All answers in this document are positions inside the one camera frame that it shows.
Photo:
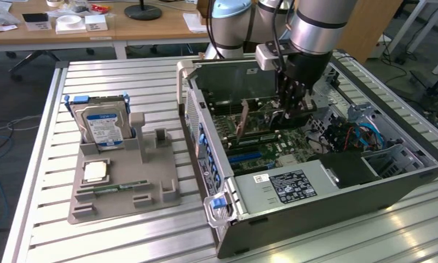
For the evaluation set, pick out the black RAM slot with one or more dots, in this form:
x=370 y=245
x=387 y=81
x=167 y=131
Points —
x=226 y=103
x=227 y=110

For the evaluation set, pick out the plain white box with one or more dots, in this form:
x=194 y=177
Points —
x=94 y=23

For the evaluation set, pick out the blue case latch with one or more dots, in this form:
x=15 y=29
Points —
x=217 y=204

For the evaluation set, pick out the crumpled plastic bag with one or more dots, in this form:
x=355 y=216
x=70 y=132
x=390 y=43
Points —
x=0 y=13

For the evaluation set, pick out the grey parts rack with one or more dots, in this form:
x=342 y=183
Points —
x=130 y=170

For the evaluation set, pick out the blue expansion slot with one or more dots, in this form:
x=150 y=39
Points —
x=243 y=157

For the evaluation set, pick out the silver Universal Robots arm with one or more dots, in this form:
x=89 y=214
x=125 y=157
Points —
x=312 y=27

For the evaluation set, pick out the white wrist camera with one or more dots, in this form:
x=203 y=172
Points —
x=267 y=59

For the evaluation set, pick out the white papers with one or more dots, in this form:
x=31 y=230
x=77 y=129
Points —
x=194 y=24

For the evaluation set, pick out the black plastic shroud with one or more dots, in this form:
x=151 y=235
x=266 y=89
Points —
x=346 y=170

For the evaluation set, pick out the white box black top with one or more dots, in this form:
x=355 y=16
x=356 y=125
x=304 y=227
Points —
x=35 y=22

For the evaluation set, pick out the graphics card with metal bracket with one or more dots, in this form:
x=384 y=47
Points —
x=257 y=120

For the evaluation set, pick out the clear bag dark content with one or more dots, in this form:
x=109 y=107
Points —
x=75 y=9

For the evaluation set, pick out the silver disk bay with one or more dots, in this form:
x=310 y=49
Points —
x=394 y=161

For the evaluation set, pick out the flat white box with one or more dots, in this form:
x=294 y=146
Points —
x=70 y=29

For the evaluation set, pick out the red small item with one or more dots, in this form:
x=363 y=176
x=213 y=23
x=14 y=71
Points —
x=98 y=8

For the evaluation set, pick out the silver CPU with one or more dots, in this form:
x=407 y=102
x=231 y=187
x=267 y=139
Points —
x=94 y=171

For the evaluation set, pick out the silver metal drive cage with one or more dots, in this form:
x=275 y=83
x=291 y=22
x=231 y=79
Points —
x=335 y=117

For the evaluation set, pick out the white label card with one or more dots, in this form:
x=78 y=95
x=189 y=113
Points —
x=2 y=28

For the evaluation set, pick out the green RAM stick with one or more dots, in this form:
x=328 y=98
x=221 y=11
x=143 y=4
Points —
x=113 y=188

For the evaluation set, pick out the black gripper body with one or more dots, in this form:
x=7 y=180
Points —
x=306 y=68

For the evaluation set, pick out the open dark PC case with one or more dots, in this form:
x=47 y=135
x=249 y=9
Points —
x=312 y=219

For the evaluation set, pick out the green motherboard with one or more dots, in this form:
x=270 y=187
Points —
x=287 y=142

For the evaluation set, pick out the black round lamp base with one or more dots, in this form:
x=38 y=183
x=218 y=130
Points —
x=142 y=12

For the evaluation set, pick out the small beige tape roll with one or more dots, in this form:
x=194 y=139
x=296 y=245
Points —
x=53 y=2

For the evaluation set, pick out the white tape roll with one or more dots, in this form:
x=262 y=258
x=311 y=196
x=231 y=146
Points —
x=69 y=20

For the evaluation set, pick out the wooden cabinet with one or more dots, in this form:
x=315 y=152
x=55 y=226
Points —
x=375 y=27

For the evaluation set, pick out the wooden desk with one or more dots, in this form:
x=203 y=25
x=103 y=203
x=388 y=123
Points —
x=21 y=35

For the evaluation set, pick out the black RAM stick white label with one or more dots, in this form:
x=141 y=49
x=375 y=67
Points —
x=255 y=140

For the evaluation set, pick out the brown cardboard box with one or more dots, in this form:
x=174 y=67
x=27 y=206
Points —
x=202 y=8

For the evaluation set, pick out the grey power supply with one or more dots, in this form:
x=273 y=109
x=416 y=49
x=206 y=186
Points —
x=258 y=197

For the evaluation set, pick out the hard disk in blue caddy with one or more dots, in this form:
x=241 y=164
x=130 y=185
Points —
x=101 y=128

